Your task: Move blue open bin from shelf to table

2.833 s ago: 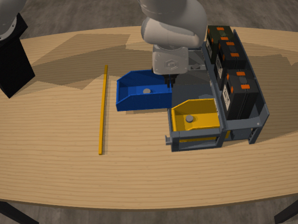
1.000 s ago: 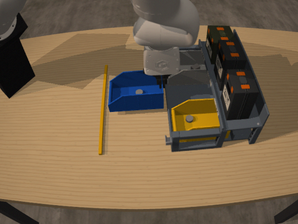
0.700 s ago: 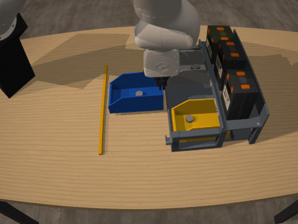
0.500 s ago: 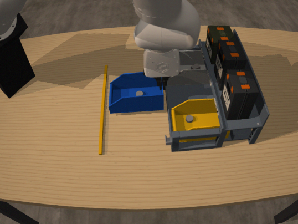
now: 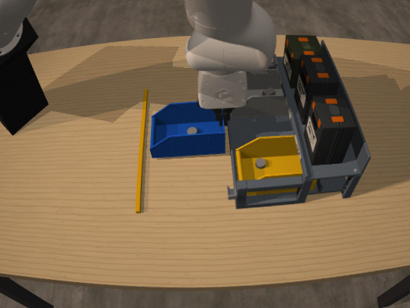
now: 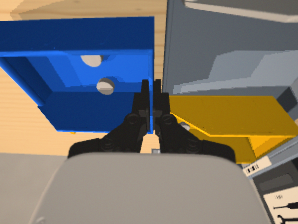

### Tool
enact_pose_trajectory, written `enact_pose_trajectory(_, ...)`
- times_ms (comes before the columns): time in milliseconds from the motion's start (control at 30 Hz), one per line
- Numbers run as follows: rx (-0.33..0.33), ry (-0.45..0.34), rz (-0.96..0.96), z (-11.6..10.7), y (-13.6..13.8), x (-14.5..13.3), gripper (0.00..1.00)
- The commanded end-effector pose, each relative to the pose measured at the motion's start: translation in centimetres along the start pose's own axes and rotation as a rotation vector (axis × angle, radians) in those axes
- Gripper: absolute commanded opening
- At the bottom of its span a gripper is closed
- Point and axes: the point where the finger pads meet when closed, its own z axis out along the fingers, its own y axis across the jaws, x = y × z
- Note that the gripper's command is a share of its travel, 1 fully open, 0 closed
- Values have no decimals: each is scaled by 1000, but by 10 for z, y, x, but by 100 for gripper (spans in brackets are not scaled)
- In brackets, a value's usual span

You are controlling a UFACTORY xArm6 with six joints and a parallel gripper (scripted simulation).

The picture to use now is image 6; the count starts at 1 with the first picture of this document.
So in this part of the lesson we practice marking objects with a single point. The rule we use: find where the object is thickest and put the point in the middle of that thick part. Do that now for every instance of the blue bin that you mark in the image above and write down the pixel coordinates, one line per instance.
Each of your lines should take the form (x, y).
(62, 85)

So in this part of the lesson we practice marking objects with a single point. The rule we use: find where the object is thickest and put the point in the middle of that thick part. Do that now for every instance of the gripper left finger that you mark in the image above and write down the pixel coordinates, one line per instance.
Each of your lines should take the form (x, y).
(128, 136)

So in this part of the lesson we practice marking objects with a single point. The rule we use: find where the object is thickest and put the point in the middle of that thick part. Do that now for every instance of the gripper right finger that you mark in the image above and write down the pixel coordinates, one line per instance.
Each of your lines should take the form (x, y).
(174, 138)

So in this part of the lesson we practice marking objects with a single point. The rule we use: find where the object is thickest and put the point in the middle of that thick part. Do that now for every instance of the black case with orange latches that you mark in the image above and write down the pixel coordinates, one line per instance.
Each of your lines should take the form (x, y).
(278, 190)

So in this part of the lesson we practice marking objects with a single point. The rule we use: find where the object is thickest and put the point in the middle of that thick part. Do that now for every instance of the yellow open bin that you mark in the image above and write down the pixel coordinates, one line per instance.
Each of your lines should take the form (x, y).
(248, 124)

